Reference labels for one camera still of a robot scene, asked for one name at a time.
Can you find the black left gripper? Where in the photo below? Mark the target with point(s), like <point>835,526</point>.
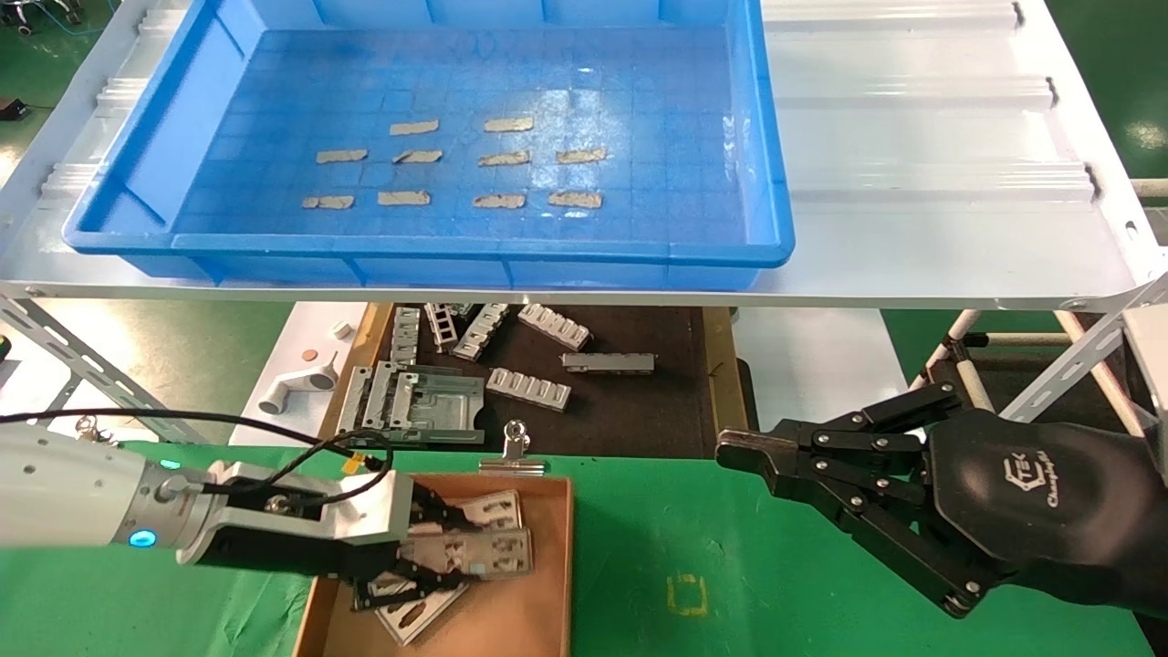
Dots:
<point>274,553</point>

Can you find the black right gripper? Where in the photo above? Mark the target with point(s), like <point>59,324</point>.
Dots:
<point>1049,511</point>

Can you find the silver slotted metal plate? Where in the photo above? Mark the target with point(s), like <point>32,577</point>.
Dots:
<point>411,622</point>
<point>479,513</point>
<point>493,555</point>

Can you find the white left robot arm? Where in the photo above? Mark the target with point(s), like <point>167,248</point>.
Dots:
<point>73,488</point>

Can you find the brown cardboard box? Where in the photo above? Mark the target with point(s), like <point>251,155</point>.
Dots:
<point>520,620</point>

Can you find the blue plastic tray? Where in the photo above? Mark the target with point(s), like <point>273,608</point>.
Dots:
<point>639,109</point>

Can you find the silver binder clip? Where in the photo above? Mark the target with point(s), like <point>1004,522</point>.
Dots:
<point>513,464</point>

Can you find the white tube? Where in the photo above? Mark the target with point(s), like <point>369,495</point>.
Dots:
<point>1115,392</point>
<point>1150,188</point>
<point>1031,339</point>
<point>958,333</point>

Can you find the grey ribbed metal part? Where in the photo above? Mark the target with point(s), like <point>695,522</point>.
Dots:
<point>529,390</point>
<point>554,327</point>

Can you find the white pipe fitting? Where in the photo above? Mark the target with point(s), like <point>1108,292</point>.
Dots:
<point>306,381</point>

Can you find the grey slotted metal part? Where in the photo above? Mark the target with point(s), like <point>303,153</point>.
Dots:
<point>482,333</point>
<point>406,338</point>
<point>442,327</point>

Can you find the green table cloth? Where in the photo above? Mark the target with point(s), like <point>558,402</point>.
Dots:
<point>657,529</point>

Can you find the grey perforated shelf brace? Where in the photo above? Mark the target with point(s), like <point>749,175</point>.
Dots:
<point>82,362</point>
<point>1077,356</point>

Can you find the long grey metal bar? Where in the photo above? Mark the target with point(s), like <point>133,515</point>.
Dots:
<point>607,363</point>

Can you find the white metal shelf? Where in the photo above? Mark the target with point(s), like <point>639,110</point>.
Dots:
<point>912,210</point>

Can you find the small black floor device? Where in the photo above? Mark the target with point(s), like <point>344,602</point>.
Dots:
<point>11,110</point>

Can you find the wheeled chair base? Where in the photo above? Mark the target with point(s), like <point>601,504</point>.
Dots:
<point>20,26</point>

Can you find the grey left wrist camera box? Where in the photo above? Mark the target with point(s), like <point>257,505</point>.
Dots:
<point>365,511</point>

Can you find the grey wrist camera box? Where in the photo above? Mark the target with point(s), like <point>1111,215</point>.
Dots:
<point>365,511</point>
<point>1152,383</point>

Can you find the large grey metal bracket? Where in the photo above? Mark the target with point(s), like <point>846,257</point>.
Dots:
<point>438,411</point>

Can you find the black mat with wooden frame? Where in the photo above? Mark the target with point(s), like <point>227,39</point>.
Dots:
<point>639,411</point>

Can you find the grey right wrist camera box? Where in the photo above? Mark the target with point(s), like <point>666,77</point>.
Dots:
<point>1152,383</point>

